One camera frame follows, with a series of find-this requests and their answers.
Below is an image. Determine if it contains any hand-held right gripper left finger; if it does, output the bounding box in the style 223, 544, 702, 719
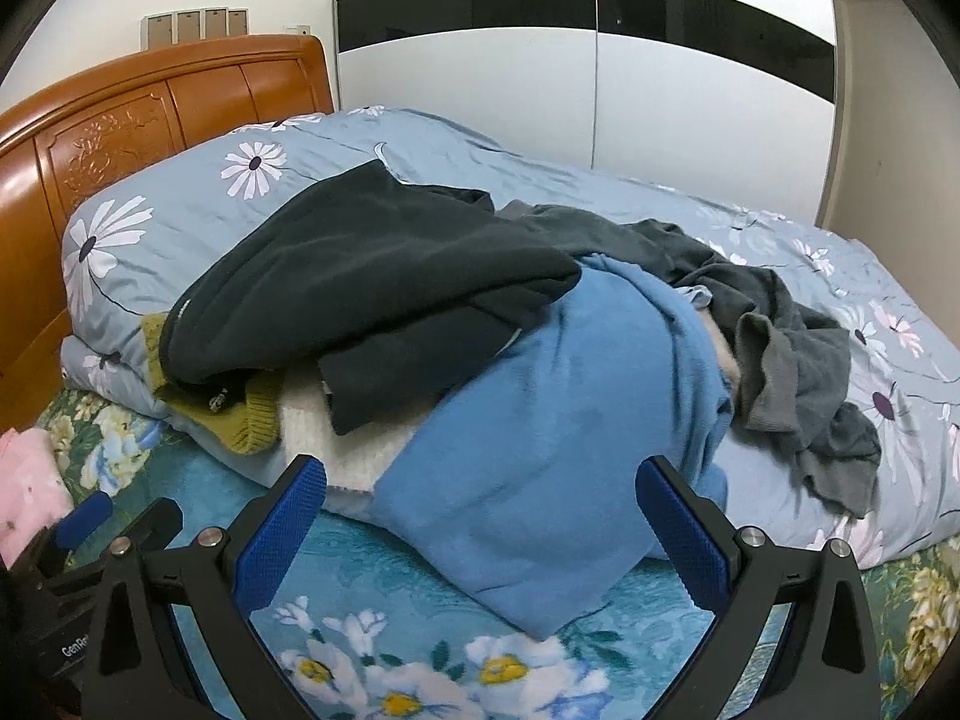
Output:
79, 454, 331, 720

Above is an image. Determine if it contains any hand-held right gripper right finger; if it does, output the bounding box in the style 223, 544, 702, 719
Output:
634, 454, 880, 720

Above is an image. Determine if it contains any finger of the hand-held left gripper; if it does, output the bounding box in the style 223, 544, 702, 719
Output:
46, 491, 115, 554
124, 499, 185, 550

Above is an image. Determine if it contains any dark fleece garment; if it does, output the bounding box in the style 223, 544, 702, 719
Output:
157, 161, 584, 436

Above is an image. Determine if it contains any pink cloth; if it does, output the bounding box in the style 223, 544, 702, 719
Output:
0, 427, 76, 572

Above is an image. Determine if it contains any white fluffy garment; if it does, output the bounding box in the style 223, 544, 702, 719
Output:
277, 367, 422, 497

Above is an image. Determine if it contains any olive knit sweater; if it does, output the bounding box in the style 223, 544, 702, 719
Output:
141, 313, 305, 455

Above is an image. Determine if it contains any teal floral bed sheet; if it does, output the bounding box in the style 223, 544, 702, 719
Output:
0, 390, 960, 720

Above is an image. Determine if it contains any blue garment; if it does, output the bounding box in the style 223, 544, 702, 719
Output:
367, 255, 734, 638

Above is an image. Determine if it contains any grey garment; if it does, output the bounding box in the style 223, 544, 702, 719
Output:
491, 199, 883, 518

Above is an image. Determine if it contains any wooden carved headboard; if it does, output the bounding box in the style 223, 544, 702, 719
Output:
0, 34, 336, 395

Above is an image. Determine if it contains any white wardrobe with black stripe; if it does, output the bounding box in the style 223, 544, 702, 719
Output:
330, 0, 839, 230

